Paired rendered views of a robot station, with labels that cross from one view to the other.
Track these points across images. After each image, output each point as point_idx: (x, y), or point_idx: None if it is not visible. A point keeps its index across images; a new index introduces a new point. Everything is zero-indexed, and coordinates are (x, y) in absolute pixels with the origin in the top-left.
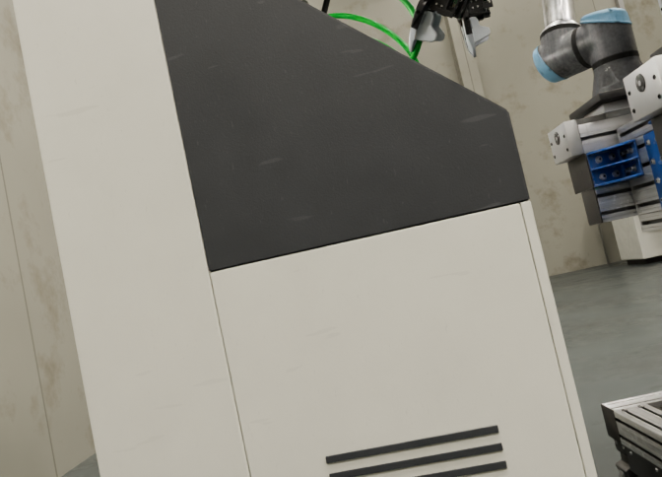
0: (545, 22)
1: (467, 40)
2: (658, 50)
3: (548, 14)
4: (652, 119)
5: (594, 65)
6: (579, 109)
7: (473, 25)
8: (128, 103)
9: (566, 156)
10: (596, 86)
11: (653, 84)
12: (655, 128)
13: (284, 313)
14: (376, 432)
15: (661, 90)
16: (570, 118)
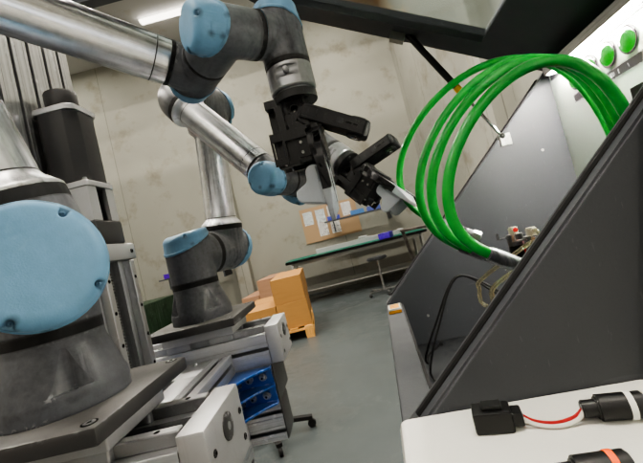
0: (25, 154)
1: (337, 196)
2: (238, 315)
3: (26, 144)
4: (273, 363)
5: (97, 319)
6: (142, 397)
7: (319, 180)
8: None
9: (244, 452)
10: (118, 359)
11: (287, 330)
12: (275, 371)
13: None
14: None
15: (289, 334)
16: (104, 435)
